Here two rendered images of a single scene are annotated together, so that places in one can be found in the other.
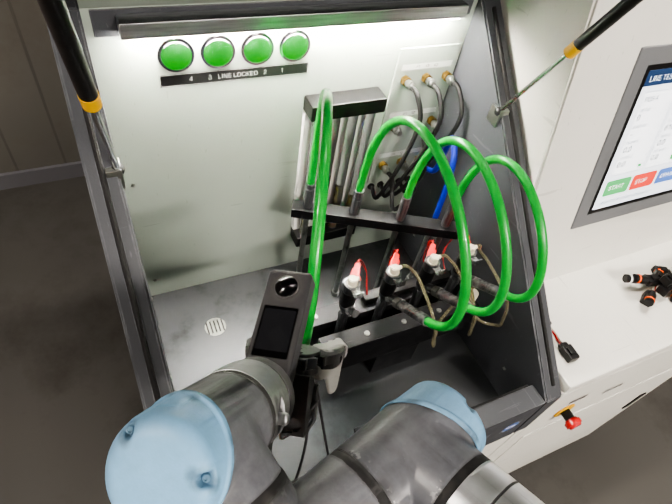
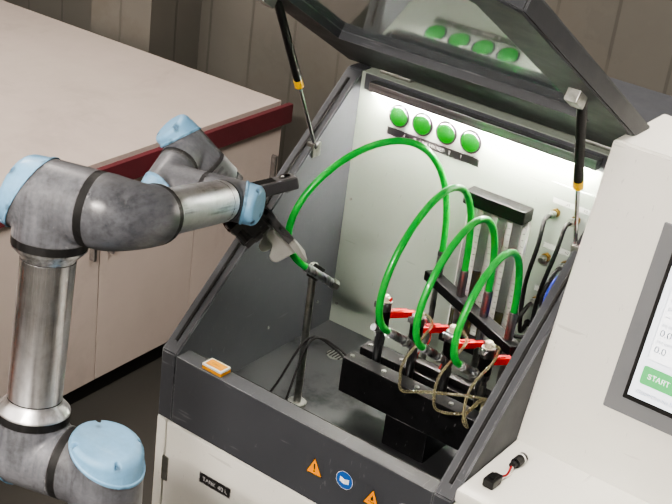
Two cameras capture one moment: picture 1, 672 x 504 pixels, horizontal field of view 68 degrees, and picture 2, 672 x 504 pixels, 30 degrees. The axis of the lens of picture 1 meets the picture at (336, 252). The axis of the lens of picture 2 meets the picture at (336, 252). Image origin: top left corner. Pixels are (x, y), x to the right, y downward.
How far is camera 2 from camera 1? 2.13 m
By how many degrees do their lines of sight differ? 55
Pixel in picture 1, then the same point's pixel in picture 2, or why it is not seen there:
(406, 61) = (557, 195)
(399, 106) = (553, 239)
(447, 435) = (238, 183)
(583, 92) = (603, 236)
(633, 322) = not seen: outside the picture
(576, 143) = (600, 288)
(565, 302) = (560, 481)
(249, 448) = (193, 143)
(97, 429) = not seen: outside the picture
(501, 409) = (397, 465)
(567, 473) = not seen: outside the picture
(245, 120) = (430, 185)
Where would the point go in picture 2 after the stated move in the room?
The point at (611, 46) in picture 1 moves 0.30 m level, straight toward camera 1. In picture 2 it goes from (629, 204) to (459, 182)
